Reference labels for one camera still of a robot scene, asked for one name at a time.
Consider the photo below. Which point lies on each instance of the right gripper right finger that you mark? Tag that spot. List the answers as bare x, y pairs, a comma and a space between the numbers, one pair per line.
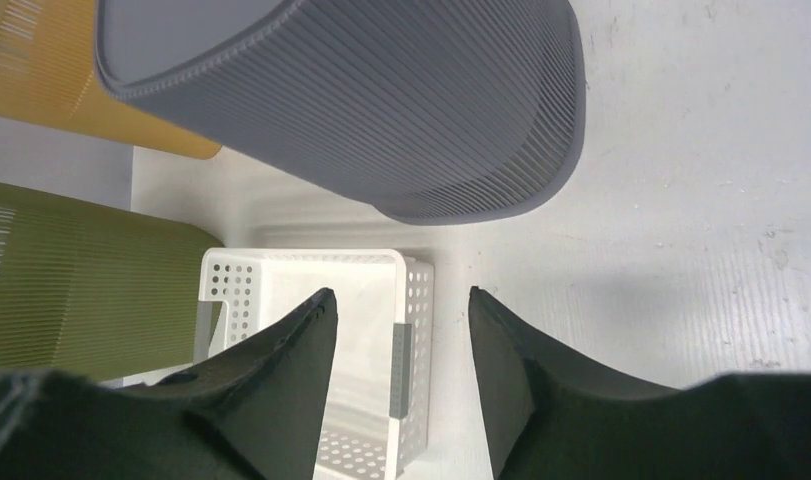
550, 412

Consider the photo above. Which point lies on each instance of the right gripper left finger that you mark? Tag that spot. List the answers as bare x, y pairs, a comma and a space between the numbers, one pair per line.
254, 411

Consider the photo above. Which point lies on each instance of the white perforated plastic basket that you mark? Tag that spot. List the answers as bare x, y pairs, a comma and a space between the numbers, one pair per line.
374, 422

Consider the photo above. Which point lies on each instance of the grey mesh waste bin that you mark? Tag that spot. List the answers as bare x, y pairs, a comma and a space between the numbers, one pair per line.
432, 112

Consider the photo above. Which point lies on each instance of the green mesh waste bin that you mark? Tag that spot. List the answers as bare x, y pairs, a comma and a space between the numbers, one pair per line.
95, 290

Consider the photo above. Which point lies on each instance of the yellow mesh waste bin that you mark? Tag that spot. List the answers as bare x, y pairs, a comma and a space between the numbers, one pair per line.
47, 78

